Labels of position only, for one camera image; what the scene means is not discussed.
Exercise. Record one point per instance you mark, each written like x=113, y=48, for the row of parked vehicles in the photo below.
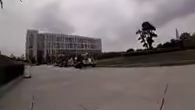
x=76, y=62

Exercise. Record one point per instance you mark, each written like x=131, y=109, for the grey concrete pavement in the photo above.
x=98, y=91

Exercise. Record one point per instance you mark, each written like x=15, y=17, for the long low hedge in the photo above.
x=135, y=52

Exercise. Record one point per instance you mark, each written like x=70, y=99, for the large glass-fronted building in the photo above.
x=61, y=44

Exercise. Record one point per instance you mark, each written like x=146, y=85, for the tall dark tree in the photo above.
x=147, y=33

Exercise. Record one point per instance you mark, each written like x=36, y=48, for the grass lawn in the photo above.
x=152, y=58

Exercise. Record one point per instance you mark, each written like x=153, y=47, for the white car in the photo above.
x=27, y=73

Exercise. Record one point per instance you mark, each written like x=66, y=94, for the row of distant trees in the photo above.
x=188, y=39

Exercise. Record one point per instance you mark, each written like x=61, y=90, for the dark trimmed hedge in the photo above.
x=1, y=70

